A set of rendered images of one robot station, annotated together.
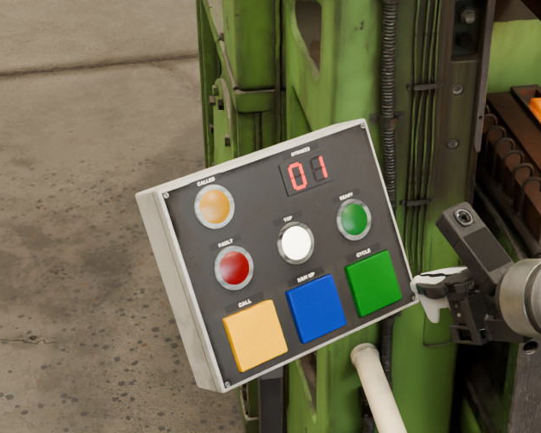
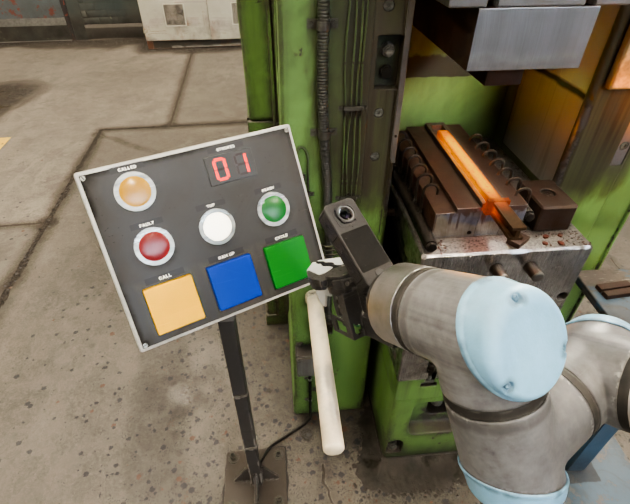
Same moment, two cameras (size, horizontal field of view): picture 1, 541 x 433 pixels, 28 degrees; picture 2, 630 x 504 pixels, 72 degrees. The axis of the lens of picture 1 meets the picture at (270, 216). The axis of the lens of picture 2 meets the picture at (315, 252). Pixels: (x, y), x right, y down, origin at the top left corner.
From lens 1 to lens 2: 0.81 m
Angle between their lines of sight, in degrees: 7
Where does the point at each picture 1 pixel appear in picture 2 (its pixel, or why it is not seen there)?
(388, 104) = (323, 120)
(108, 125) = not seen: hidden behind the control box
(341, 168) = (264, 165)
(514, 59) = (429, 105)
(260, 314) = (178, 287)
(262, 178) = (186, 168)
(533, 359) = not seen: hidden behind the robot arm
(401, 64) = (334, 89)
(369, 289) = (284, 266)
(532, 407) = not seen: hidden behind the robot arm
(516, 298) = (383, 310)
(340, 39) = (283, 64)
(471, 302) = (346, 299)
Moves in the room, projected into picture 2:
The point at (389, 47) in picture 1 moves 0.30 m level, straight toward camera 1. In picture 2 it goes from (322, 71) to (285, 139)
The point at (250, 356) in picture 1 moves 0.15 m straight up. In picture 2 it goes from (167, 322) to (142, 245)
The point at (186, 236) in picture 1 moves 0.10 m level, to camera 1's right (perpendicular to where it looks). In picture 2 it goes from (105, 217) to (173, 219)
